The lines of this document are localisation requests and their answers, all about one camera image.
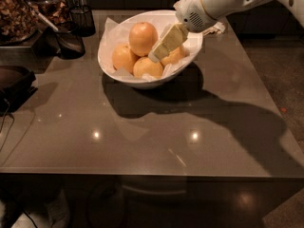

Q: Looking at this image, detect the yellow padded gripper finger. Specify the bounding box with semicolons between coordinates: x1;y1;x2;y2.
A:
151;22;190;60

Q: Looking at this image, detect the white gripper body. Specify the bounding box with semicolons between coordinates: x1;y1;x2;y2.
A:
174;0;216;32

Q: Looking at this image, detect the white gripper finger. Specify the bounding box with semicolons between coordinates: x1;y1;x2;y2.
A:
148;25;171;63

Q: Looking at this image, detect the orange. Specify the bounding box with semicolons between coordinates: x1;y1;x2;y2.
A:
133;57;163;78
112;44;139;73
161;46;185;67
129;22;158;57

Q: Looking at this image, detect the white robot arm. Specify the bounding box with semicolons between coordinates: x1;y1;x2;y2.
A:
148;0;304;63

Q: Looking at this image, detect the white paper bowl liner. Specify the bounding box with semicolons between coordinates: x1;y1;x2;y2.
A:
100;12;201;83

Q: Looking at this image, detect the white oval bowl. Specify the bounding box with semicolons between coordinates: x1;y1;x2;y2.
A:
97;9;204;90

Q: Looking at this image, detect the folded paper napkin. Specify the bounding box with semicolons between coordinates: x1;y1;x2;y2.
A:
202;22;226;36

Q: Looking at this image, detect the black mesh cup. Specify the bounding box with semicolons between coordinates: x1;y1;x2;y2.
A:
69;5;96;37

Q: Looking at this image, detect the large glass snack jar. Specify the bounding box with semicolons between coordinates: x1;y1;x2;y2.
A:
0;0;37;46

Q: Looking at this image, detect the dark tray device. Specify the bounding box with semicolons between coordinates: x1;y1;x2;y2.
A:
0;66;37;114

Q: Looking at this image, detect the thin black cable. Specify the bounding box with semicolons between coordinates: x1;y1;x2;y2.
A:
0;99;15;153

